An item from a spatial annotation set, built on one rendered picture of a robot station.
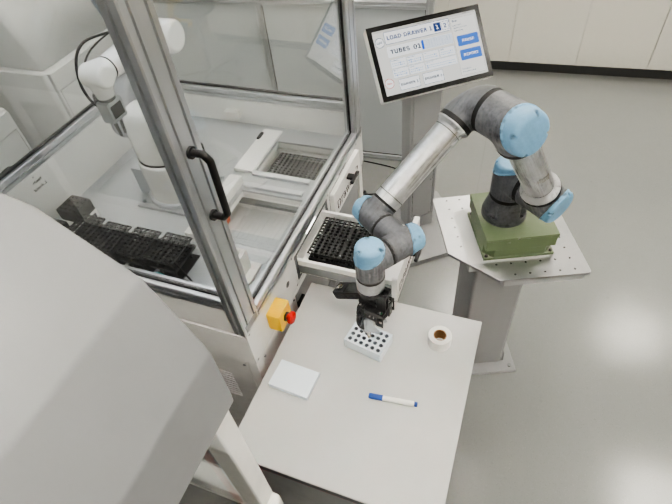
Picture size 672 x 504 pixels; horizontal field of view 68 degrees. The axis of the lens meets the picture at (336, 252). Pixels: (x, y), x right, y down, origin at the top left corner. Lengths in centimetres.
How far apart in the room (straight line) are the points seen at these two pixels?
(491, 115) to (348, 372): 81
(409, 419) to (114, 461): 95
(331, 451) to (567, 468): 117
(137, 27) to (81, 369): 54
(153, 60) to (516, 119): 78
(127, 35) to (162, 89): 11
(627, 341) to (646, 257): 59
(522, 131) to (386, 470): 90
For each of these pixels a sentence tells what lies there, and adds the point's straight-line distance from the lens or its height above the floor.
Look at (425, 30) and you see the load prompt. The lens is 234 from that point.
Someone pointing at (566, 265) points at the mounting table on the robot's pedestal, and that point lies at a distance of 185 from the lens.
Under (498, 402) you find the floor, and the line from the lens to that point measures 236.
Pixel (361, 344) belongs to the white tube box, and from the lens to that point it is 154.
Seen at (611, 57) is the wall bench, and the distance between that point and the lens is 453.
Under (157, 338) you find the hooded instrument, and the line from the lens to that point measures 65.
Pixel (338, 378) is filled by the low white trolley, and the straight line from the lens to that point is 151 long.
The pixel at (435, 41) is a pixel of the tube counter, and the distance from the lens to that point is 234.
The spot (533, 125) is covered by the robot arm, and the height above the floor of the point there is 141.
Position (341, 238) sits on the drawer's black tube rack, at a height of 90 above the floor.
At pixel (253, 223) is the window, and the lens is 133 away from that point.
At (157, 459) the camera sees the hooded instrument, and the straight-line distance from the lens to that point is 69.
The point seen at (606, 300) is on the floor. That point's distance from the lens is 283.
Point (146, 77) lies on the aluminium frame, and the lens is 92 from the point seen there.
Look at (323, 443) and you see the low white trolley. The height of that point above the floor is 76.
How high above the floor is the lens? 208
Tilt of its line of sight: 47 degrees down
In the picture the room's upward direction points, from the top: 7 degrees counter-clockwise
